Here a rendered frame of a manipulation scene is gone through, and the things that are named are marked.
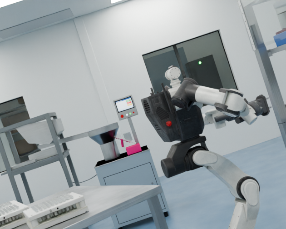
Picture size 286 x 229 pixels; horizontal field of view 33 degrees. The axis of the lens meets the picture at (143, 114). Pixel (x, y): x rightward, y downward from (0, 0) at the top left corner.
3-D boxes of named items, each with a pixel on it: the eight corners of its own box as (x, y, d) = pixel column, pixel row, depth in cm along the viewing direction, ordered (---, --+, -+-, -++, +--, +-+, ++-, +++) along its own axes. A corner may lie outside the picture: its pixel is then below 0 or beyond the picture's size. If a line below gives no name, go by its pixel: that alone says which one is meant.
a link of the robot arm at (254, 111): (251, 98, 273) (241, 103, 265) (265, 112, 269) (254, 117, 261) (241, 112, 280) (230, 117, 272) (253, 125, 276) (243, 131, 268)
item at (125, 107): (130, 152, 554) (112, 100, 552) (130, 151, 564) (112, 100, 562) (149, 146, 554) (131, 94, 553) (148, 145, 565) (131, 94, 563)
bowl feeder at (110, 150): (96, 165, 531) (86, 132, 530) (98, 161, 567) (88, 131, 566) (139, 151, 532) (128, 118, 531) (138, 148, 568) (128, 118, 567)
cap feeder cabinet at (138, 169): (116, 234, 517) (93, 167, 515) (117, 222, 574) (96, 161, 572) (171, 216, 519) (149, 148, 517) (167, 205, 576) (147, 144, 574)
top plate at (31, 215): (30, 221, 198) (28, 216, 198) (23, 215, 221) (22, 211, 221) (85, 199, 206) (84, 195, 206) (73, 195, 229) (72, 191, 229)
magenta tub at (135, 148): (128, 156, 519) (125, 148, 519) (127, 154, 531) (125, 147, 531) (142, 151, 519) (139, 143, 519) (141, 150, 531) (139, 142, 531)
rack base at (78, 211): (33, 233, 198) (32, 227, 198) (27, 225, 221) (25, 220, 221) (89, 211, 206) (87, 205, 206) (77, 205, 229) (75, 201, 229)
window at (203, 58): (162, 121, 801) (140, 54, 798) (162, 121, 802) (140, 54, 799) (240, 95, 805) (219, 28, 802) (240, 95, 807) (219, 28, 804)
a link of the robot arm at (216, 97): (236, 87, 238) (199, 80, 252) (228, 112, 237) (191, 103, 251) (246, 94, 247) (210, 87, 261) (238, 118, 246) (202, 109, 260)
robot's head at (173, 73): (172, 83, 277) (167, 68, 276) (168, 85, 287) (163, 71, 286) (183, 80, 278) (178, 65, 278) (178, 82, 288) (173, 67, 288)
